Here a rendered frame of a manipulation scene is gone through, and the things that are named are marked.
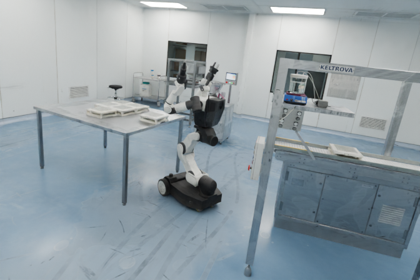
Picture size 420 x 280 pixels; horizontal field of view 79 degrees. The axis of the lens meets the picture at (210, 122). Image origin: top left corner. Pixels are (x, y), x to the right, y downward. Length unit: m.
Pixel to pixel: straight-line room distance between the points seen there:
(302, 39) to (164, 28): 4.11
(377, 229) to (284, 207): 0.85
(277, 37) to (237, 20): 1.21
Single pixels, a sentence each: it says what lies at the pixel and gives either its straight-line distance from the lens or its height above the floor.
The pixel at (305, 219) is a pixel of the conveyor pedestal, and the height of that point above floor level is 0.17.
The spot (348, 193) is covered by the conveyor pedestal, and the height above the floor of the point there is 0.54.
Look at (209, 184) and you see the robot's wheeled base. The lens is 2.80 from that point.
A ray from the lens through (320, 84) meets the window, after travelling 7.42.
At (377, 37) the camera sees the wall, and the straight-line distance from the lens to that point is 7.58.
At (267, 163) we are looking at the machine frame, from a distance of 1.84.
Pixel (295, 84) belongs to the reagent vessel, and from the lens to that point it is 2.45.
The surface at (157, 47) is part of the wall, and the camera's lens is 8.69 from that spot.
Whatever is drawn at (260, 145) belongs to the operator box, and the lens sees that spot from 1.68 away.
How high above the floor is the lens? 1.62
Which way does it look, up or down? 14 degrees down
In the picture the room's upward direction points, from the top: 6 degrees clockwise
